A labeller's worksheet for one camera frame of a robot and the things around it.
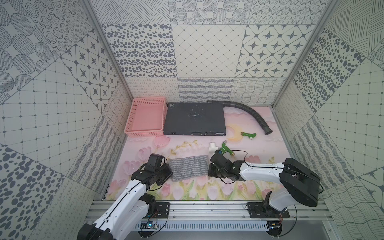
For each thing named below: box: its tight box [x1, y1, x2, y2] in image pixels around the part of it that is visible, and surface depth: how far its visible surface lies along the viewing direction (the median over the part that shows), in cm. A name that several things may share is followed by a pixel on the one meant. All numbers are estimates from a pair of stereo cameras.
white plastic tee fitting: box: [208, 142, 218, 153], surface depth 97 cm
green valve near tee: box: [220, 140, 235, 156], surface depth 96 cm
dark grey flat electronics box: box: [163, 102, 227, 136], surface depth 109 cm
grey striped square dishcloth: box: [168, 154, 209, 181], surface depth 89 cm
